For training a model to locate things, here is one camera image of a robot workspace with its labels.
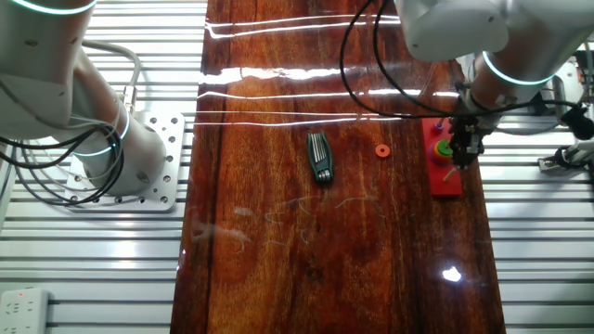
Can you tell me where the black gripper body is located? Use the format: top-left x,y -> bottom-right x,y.
447,114 -> 486,146

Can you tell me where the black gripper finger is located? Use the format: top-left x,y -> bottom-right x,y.
462,137 -> 482,167
448,138 -> 466,170

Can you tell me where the red Hanoi base with pegs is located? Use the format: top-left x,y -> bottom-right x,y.
420,115 -> 464,199

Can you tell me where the green folding hex key set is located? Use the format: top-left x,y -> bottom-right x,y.
306,131 -> 335,186

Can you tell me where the dark red wooden board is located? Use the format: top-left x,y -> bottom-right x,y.
169,0 -> 507,334

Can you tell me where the white power strip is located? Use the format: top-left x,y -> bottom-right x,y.
0,287 -> 50,334

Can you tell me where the large purple Hanoi ring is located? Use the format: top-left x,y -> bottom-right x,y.
428,141 -> 452,165

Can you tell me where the small silver camera on mount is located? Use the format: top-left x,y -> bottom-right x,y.
537,140 -> 594,173

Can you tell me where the long black gripper cable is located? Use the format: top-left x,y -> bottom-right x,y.
339,0 -> 581,120

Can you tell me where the perforated metal robot base plate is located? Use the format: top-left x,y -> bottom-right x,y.
64,110 -> 186,213

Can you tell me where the thick grey cable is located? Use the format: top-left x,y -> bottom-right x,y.
78,39 -> 143,115

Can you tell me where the black cable bundle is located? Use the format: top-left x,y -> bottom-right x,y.
0,119 -> 126,208

